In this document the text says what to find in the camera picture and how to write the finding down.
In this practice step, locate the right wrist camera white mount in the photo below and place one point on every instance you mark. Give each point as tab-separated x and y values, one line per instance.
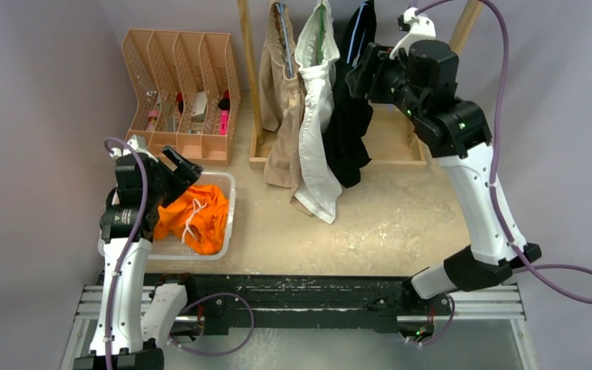
417	27

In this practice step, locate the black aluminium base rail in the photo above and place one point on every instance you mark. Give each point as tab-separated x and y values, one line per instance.
328	302

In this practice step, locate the black shorts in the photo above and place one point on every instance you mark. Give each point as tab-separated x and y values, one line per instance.
345	151

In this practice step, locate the white plastic perforated basket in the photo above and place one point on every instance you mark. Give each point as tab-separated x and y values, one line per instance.
131	215

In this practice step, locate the wooden clothes rack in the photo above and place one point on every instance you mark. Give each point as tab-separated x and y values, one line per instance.
390	139

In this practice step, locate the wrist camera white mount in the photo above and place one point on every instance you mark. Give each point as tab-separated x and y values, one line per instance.
117	148
417	27

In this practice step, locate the light blue hanger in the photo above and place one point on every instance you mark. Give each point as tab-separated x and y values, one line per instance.
351	55

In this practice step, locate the beige shorts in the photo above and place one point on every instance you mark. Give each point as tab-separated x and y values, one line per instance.
282	108

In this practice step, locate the pink marker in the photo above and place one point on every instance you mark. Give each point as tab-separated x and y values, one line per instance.
224	122

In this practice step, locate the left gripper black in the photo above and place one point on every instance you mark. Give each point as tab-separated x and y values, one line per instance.
183	177

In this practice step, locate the orange shorts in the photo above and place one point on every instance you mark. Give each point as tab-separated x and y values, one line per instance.
198	219

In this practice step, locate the peach plastic file organizer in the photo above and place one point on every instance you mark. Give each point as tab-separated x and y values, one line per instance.
167	68

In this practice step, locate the white shorts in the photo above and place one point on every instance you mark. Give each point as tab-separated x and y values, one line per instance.
319	189

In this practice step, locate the green hanger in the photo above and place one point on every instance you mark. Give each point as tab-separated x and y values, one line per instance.
320	34

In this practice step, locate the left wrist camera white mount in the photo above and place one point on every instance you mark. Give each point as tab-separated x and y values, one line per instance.
117	148

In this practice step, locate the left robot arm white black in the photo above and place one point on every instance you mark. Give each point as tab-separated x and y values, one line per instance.
127	337

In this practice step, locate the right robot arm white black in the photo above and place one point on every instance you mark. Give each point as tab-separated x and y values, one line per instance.
421	83

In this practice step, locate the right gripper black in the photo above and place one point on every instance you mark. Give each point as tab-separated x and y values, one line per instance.
376	62

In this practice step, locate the white small box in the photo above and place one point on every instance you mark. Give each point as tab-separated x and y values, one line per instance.
199	107

